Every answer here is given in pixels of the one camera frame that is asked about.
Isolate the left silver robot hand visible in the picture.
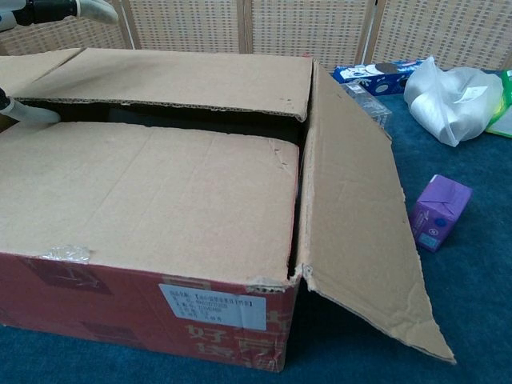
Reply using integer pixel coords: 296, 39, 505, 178
0, 0, 120, 127

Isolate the red cardboard box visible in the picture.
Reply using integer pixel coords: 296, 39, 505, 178
0, 46, 458, 372

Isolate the clear plastic container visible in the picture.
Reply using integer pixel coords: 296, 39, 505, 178
342, 77, 394, 135

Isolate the blue cookie box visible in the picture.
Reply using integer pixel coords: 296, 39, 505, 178
332, 58, 430, 98

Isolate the green white package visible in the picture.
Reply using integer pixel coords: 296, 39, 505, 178
485, 69, 512, 139

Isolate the woven bamboo folding screen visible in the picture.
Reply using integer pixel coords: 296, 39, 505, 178
0, 0, 512, 72

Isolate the clear bag of white rolls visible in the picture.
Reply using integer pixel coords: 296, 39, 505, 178
402, 55, 505, 148

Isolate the small purple carton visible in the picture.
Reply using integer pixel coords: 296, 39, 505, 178
408, 173, 474, 254

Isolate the blue table cloth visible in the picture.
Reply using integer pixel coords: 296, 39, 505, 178
0, 67, 512, 384

